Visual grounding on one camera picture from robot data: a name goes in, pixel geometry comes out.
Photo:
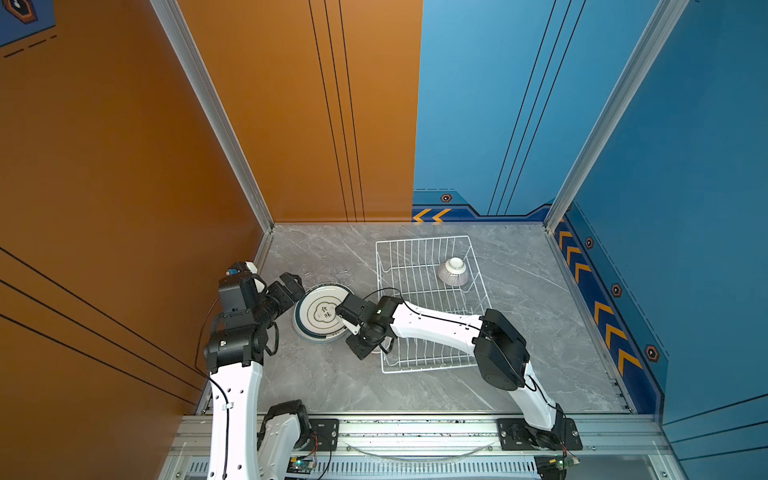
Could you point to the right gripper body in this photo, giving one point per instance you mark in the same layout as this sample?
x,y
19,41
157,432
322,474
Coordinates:
x,y
362,343

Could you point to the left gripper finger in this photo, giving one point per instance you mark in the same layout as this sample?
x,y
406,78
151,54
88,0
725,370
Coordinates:
x,y
293,285
281,296

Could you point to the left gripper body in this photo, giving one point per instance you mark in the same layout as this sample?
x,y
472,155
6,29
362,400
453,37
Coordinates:
x,y
269,307

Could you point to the white plate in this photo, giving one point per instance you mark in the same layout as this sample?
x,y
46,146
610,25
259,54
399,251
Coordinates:
x,y
315,318

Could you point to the white wire dish rack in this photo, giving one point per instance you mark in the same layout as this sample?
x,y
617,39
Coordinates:
x,y
410,267

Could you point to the white small bowl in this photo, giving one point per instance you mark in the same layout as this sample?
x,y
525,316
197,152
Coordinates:
x,y
454,272

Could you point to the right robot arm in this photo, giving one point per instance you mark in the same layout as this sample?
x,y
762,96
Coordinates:
x,y
499,349

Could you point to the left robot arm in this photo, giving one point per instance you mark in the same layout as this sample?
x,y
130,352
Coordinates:
x,y
242,446

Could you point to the left circuit board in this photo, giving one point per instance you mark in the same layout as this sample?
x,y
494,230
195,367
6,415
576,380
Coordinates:
x,y
301,465

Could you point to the circuit board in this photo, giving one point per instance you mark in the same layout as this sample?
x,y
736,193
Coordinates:
x,y
301,465
555,468

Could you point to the right circuit board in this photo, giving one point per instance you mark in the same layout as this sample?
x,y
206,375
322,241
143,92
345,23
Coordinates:
x,y
555,468

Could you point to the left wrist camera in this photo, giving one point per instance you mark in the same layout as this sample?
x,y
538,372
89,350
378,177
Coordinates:
x,y
246,270

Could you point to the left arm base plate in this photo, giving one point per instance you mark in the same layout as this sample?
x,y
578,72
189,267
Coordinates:
x,y
322,435

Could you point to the aluminium front rail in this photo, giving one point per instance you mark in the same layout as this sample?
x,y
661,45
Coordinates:
x,y
451,446

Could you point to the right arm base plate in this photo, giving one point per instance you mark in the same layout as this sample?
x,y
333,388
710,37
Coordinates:
x,y
516,435

